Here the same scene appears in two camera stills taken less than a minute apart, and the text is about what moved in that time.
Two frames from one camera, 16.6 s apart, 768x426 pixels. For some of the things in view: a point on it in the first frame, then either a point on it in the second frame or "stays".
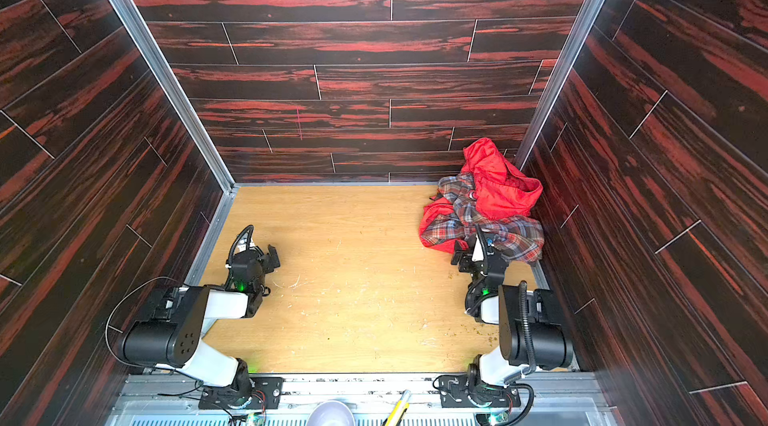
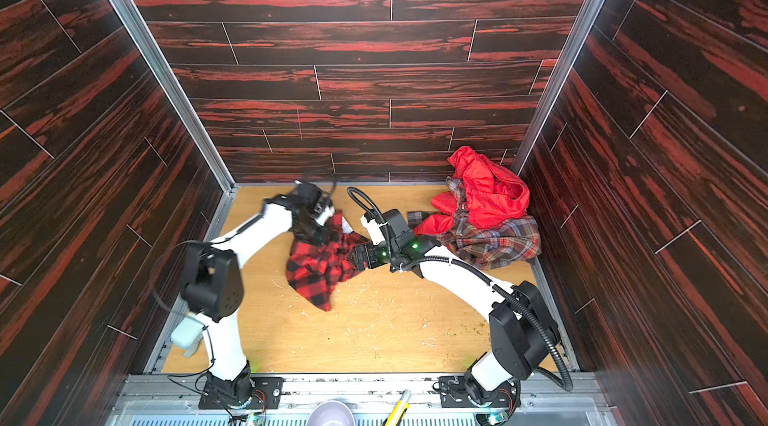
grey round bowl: x=331 y=413 stays
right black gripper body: x=474 y=258 -> x=360 y=255
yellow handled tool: x=395 y=416 stays
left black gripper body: x=255 y=253 -> x=318 y=227
